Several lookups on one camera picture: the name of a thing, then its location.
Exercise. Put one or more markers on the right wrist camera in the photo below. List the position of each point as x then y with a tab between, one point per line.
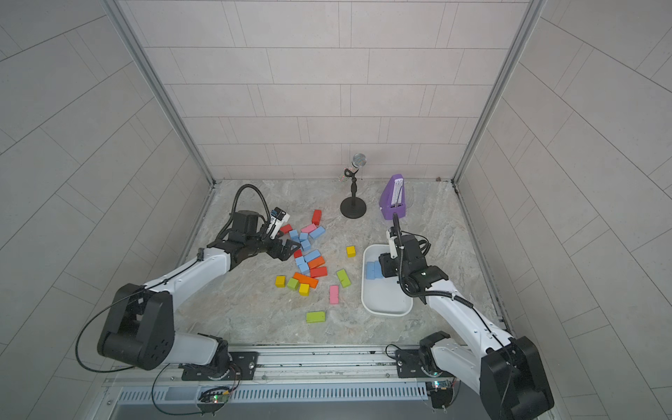
392	237

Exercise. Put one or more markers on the green cube small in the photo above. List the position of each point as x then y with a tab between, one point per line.
293	284

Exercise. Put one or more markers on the orange block long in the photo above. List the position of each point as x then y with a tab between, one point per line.
306	280

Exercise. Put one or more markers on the yellow cube lower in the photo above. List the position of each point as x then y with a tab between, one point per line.
304	290

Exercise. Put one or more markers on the white plastic tray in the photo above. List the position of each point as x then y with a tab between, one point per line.
382	296

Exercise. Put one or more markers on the orange block short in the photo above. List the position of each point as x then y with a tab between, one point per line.
317	262

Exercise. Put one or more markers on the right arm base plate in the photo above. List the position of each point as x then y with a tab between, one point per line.
409	365

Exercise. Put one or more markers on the right circuit board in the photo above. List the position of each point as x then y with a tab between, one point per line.
441	394

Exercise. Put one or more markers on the black microphone stand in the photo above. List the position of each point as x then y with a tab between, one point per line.
353	207

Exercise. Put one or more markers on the blue block pile top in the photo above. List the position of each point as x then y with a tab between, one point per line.
316	233

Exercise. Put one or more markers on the pink block lower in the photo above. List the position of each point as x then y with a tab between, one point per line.
334	293

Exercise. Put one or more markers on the pink block in pile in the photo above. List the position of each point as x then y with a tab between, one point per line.
308	229

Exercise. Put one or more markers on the left circuit board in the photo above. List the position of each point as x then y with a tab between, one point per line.
217	396

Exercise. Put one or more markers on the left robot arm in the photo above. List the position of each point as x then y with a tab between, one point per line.
139	330

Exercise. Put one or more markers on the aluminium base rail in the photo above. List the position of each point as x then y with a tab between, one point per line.
327	360

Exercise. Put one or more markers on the blue block above orange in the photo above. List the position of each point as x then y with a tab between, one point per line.
312	256

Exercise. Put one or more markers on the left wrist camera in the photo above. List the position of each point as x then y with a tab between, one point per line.
278	219

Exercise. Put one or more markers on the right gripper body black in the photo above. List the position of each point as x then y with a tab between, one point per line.
395	267

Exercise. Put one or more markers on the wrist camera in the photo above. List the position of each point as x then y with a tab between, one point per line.
278	219
392	237

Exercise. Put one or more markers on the red block lower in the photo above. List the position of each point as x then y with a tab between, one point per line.
318	272

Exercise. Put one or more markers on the blue cube beside orange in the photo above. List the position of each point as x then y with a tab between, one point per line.
304	269

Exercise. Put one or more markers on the green block front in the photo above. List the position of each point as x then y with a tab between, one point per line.
316	317

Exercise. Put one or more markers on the green block by pink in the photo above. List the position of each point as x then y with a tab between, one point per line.
344	278

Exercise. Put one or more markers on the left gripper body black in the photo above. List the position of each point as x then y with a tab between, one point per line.
262	243

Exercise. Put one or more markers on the purple metronome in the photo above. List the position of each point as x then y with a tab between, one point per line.
392	201

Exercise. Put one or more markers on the circuit board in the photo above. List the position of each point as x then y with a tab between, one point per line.
441	394
217	396

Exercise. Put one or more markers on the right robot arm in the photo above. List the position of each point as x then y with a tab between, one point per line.
505	371

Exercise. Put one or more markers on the silver microphone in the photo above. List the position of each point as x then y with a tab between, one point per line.
357	162

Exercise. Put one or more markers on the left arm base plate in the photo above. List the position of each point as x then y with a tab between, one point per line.
239	366

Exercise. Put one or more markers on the red block far upright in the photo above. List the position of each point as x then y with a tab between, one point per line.
317	215

